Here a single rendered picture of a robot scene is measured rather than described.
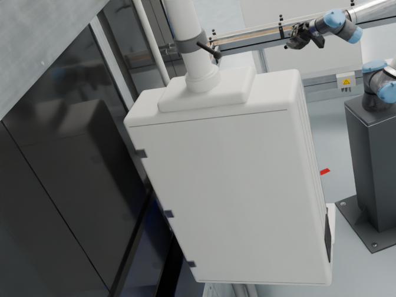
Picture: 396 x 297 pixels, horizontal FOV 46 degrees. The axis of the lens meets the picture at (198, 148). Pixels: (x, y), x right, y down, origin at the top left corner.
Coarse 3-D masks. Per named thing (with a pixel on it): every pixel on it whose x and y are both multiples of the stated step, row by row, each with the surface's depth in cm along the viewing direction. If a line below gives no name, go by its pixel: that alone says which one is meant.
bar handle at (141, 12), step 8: (136, 0) 151; (136, 8) 153; (144, 16) 155; (144, 24) 156; (152, 32) 159; (152, 40) 159; (152, 48) 161; (160, 56) 163; (160, 64) 164; (160, 72) 166; (168, 80) 168
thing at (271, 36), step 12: (324, 12) 301; (276, 24) 311; (288, 24) 303; (360, 24) 293; (372, 24) 291; (384, 24) 290; (216, 36) 324; (228, 36) 316; (240, 36) 320; (252, 36) 314; (264, 36) 309; (276, 36) 307; (288, 36) 306; (324, 36) 301; (228, 48) 319; (240, 48) 317; (252, 48) 316
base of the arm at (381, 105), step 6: (366, 96) 231; (372, 96) 228; (366, 102) 232; (372, 102) 229; (378, 102) 227; (384, 102) 227; (366, 108) 233; (372, 108) 230; (378, 108) 229; (384, 108) 228
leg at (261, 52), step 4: (264, 48) 316; (260, 52) 320; (264, 52) 321; (260, 56) 322; (264, 56) 322; (260, 60) 324; (264, 60) 324; (260, 64) 327; (264, 64) 325; (264, 68) 327; (268, 68) 329; (264, 72) 329
